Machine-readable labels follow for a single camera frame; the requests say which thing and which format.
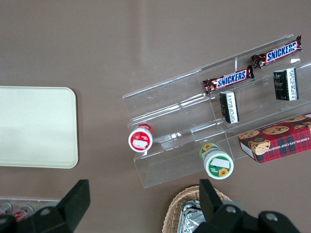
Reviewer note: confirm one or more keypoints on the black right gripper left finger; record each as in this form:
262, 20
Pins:
63, 213

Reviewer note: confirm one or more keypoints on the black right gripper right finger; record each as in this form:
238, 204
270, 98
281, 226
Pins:
218, 218

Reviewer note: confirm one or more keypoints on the oval light wicker basket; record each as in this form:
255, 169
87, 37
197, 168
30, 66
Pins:
172, 211

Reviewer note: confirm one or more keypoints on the beige plastic tray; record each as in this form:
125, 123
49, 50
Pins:
36, 126

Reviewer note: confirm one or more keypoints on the silver foil packet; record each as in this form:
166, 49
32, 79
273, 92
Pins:
190, 217

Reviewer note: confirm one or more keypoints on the clear acrylic bottle rack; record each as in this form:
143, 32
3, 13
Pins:
36, 202

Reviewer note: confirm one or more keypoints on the green lid jar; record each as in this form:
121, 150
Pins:
218, 165

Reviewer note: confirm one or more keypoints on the red tartan cookie box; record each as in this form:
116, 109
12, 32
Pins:
279, 143

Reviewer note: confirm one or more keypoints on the red lid jar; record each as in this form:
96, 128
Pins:
140, 141

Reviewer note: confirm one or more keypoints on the clear acrylic step shelf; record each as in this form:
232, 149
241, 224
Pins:
175, 116

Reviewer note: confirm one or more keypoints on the small black box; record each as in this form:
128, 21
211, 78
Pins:
229, 106
285, 83

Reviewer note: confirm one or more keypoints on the Snickers chocolate bar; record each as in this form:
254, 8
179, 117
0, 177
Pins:
277, 53
228, 80

